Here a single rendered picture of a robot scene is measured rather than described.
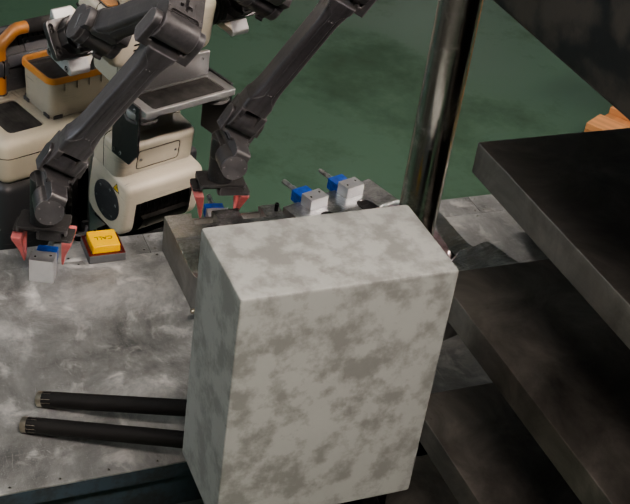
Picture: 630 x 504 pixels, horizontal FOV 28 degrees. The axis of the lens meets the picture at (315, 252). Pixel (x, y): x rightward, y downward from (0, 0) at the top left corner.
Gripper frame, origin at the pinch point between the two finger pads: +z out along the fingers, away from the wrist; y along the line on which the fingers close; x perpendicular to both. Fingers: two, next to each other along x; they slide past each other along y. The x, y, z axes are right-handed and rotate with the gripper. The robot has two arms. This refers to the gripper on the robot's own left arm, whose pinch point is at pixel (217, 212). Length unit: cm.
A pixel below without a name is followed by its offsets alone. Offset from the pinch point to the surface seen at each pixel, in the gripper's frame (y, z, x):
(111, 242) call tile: -24.4, 1.2, -8.6
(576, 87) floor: 209, 78, 217
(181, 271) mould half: -11.4, 0.8, -20.9
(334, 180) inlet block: 29.2, -2.9, 8.2
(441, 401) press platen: 19, -18, -87
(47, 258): -38.3, -0.2, -15.9
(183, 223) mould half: -9.6, -4.2, -10.4
